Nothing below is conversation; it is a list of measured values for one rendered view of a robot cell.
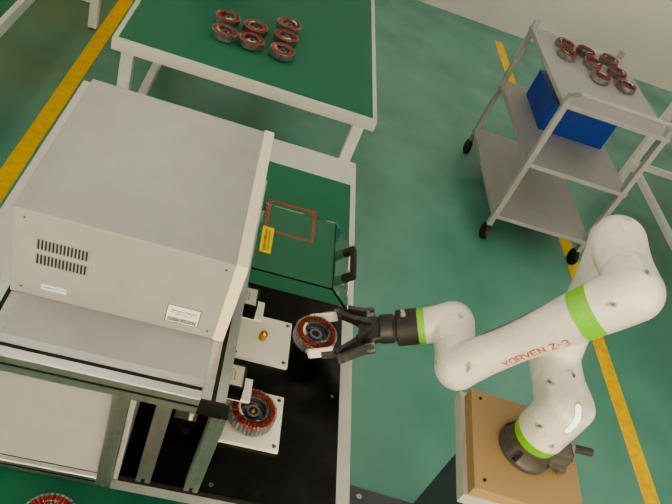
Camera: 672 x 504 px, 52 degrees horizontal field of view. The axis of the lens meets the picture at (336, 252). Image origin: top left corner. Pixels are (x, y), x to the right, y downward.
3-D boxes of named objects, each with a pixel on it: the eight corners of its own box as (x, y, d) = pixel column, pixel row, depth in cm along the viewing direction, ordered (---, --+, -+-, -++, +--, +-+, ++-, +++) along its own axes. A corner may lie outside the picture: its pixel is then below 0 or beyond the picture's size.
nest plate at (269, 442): (282, 400, 167) (284, 397, 166) (276, 454, 156) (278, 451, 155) (222, 386, 164) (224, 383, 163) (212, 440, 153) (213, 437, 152)
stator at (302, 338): (334, 328, 182) (338, 319, 180) (332, 361, 174) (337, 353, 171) (294, 318, 180) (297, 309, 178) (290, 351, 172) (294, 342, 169)
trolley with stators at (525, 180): (541, 173, 465) (629, 39, 401) (575, 275, 390) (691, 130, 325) (460, 147, 454) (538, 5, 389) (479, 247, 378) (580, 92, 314)
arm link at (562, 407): (554, 414, 183) (595, 373, 171) (562, 466, 171) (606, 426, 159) (510, 400, 181) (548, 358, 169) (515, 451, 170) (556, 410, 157)
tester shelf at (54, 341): (263, 192, 174) (267, 179, 171) (220, 419, 123) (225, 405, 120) (86, 141, 165) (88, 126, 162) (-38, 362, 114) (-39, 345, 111)
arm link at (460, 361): (584, 307, 153) (560, 282, 147) (596, 349, 145) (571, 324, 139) (449, 364, 171) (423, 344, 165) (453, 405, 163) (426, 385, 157)
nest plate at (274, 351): (291, 326, 185) (292, 323, 184) (286, 370, 174) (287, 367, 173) (237, 312, 182) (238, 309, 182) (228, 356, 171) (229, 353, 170)
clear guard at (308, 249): (349, 245, 180) (357, 228, 177) (347, 311, 162) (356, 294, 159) (228, 211, 174) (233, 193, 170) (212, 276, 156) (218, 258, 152)
